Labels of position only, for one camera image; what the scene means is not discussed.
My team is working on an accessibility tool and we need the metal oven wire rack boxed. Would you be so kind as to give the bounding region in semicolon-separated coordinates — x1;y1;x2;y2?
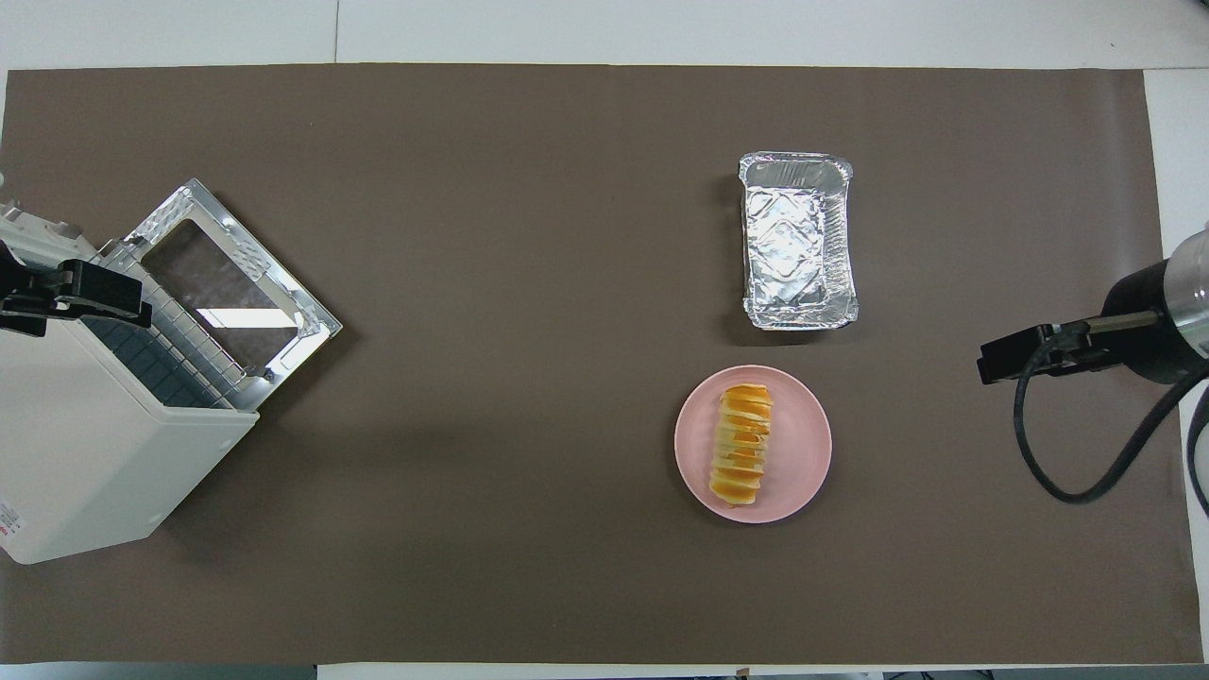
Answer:
94;238;261;413

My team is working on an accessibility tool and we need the sliced golden bread loaf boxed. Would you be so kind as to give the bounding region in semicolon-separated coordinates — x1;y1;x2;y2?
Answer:
708;382;775;507

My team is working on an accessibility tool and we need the aluminium foil tray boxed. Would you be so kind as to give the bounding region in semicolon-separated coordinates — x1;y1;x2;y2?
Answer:
739;151;860;332

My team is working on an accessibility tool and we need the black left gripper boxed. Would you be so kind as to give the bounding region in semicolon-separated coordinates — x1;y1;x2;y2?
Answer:
0;241;153;338

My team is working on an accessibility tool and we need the white toaster oven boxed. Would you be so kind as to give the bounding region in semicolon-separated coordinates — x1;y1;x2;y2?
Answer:
0;201;261;566

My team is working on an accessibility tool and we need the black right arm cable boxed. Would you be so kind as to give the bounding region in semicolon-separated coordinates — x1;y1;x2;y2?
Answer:
1013;329;1209;519

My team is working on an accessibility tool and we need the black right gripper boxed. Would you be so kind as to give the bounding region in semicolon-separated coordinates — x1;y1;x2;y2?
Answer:
978;312;1163;385

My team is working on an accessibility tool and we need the glass oven door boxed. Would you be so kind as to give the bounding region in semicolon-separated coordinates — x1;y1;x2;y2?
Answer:
129;178;344;413

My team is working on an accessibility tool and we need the pink round plate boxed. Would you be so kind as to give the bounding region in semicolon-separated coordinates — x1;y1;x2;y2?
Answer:
674;365;833;525

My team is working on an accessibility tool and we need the brown table mat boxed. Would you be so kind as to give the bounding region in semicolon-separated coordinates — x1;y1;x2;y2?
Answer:
0;63;1205;665

